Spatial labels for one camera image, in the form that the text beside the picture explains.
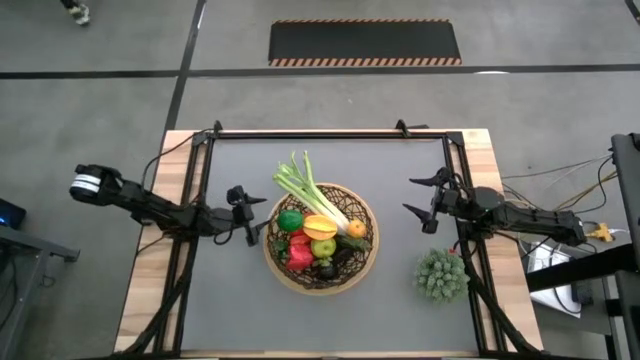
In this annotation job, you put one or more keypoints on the round woven straw placemat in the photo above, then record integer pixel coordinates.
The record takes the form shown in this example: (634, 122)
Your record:
(320, 292)

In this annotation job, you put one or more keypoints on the white box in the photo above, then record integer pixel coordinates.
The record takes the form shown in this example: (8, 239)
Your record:
(555, 302)

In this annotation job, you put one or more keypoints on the black equipment stand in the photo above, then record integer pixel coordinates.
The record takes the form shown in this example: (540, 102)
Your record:
(627, 190)

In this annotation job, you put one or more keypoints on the black table clamp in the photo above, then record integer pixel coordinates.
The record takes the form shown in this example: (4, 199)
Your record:
(402, 127)
(218, 127)

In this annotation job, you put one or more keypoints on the grey metal desk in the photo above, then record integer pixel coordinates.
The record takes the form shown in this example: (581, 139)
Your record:
(30, 245)

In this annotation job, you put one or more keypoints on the light green apple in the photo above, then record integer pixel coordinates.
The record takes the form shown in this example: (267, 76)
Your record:
(323, 248)

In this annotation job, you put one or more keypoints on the red and yellow mango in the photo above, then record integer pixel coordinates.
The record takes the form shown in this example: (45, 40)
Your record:
(320, 227)

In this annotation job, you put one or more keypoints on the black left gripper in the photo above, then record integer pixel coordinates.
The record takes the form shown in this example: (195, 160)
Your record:
(242, 212)

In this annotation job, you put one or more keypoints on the yellow orange citrus fruit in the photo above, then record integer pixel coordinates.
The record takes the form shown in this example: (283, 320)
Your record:
(357, 229)

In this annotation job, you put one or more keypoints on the dark green round lime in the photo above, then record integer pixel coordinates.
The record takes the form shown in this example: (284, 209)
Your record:
(290, 220)

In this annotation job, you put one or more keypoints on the black hazard-striped floor mat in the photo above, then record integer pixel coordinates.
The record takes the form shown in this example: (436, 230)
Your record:
(365, 42)

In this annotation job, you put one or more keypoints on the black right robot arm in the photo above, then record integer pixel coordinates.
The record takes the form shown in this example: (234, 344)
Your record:
(530, 220)

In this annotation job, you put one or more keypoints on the person's foot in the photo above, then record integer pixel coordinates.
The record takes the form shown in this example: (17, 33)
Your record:
(79, 12)

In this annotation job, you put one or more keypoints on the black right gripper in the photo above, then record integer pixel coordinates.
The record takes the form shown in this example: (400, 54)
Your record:
(447, 200)

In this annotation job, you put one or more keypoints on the dark green cucumber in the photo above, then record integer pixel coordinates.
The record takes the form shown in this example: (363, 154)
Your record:
(354, 243)

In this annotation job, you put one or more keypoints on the dark purple eggplant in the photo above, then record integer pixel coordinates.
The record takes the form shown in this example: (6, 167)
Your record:
(327, 271)

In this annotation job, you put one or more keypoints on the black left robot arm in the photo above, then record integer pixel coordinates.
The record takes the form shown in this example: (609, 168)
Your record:
(150, 207)

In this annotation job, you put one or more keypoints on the black metal table frame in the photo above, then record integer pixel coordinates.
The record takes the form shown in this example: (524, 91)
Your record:
(325, 134)

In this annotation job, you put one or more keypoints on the yellow power splitter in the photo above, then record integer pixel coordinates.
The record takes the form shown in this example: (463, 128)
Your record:
(600, 233)

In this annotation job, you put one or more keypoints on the black metal beam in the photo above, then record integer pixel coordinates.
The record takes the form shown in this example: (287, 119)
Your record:
(575, 267)

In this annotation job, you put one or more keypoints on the dark device with blue light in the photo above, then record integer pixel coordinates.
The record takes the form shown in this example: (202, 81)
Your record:
(10, 215)

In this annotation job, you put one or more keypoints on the green onion bunch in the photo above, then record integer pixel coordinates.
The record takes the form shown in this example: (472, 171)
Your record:
(305, 190)

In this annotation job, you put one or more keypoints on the green artificial succulent plant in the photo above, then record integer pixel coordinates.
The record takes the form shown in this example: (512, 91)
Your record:
(441, 276)

